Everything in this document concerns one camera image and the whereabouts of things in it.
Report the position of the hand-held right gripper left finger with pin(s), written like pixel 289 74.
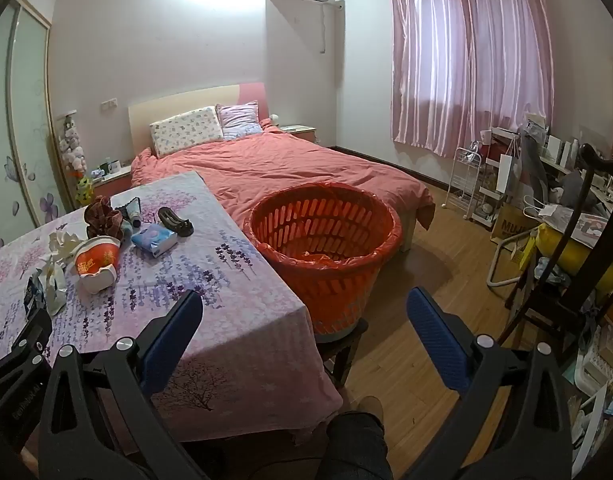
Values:
pixel 172 332

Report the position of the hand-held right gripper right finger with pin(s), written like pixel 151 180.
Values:
pixel 436 340

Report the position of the orange plastic basket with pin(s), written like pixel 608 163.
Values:
pixel 336 300

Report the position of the brown striped scarf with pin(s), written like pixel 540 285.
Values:
pixel 104 217

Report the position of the floral printed tablecloth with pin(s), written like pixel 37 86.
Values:
pixel 226 310

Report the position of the blue tissue packet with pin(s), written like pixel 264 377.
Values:
pixel 154 241

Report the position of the dark wooden stool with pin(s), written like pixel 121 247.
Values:
pixel 344 355

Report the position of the brown shoe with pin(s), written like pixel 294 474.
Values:
pixel 370 407

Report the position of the dark snack packet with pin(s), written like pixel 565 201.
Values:
pixel 35 292

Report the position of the red and white paper bowl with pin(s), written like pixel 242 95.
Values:
pixel 97 260

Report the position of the white cosmetic tube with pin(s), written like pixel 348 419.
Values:
pixel 131 207

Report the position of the brown paper bag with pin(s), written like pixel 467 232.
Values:
pixel 508 227

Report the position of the person's leg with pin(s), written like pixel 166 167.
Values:
pixel 359 452

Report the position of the crumpled white paper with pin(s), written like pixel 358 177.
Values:
pixel 66 245

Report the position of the red plastic bag liner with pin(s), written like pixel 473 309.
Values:
pixel 319 261

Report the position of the dark wooden chair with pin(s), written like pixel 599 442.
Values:
pixel 573 280

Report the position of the white shelf rack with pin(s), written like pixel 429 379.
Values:
pixel 489 190

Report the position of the pink nightstand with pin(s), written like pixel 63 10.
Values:
pixel 114 182

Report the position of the white plastic crate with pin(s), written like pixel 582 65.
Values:
pixel 593 385

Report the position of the green and yellow plush toy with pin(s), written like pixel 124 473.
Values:
pixel 84 190

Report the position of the white mug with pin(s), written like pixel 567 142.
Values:
pixel 113 166

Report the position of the yellow tub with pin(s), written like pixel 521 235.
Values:
pixel 598 267

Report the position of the white paper bag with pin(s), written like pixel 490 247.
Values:
pixel 507 175

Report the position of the white floral pillow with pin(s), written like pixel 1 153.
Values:
pixel 186 130

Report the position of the pink duvet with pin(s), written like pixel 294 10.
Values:
pixel 296 170

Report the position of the hanging plush toys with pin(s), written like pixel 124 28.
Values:
pixel 72 145

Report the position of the pink striped pillow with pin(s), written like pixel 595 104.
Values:
pixel 240 120

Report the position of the beige and pink headboard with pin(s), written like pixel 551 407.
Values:
pixel 186 100

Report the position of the wooden bedside table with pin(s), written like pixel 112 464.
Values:
pixel 299 132

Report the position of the flower printed wardrobe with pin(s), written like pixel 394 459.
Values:
pixel 21 135

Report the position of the pink curtain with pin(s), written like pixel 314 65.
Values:
pixel 466 60

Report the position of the air conditioner pipe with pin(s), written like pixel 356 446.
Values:
pixel 325 25

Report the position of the wall socket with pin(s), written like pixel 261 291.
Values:
pixel 108 105

